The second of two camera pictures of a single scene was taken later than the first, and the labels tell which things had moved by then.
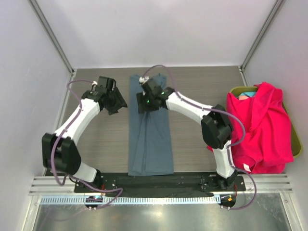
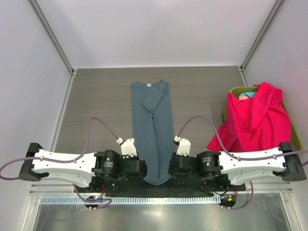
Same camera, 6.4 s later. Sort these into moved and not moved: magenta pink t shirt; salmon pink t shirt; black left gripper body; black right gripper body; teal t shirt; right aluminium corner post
Moved: black left gripper body; black right gripper body
Not moved: teal t shirt; right aluminium corner post; magenta pink t shirt; salmon pink t shirt
